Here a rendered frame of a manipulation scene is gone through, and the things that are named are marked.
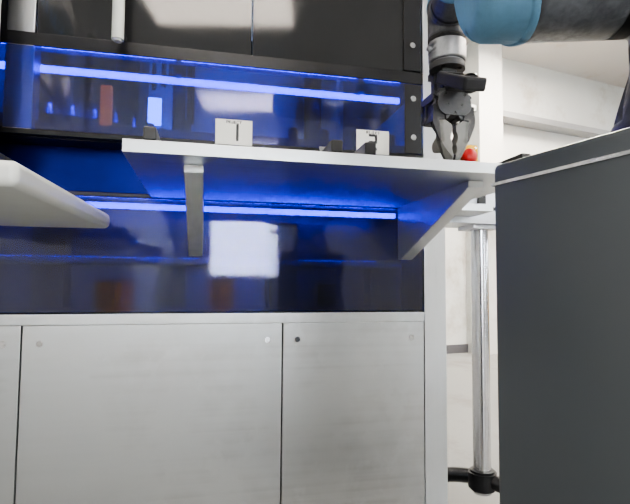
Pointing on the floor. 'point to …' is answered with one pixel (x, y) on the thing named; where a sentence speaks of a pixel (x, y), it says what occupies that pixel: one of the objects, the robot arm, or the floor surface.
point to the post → (434, 326)
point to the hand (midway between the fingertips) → (453, 159)
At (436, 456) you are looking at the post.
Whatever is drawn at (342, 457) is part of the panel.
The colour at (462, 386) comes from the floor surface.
